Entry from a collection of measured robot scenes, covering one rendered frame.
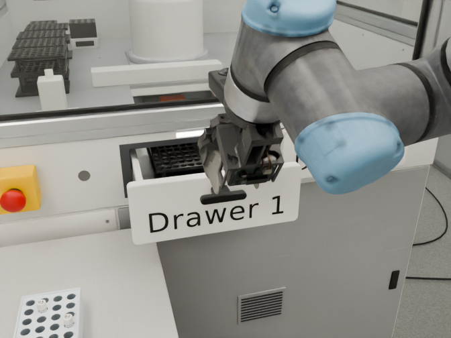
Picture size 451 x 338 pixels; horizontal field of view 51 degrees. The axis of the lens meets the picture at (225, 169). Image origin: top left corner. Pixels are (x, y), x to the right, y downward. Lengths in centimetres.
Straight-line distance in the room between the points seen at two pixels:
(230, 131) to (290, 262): 61
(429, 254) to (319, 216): 126
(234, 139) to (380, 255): 76
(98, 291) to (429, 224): 194
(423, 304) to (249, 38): 170
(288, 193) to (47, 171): 43
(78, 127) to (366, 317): 90
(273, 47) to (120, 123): 51
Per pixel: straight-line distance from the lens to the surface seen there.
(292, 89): 39
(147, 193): 74
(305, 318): 127
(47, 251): 92
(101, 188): 92
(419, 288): 209
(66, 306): 75
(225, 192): 74
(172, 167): 85
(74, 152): 89
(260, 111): 48
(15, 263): 91
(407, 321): 193
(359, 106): 37
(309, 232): 110
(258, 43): 41
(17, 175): 87
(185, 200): 76
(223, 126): 57
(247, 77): 45
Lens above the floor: 128
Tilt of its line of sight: 27 degrees down
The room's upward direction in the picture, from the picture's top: straight up
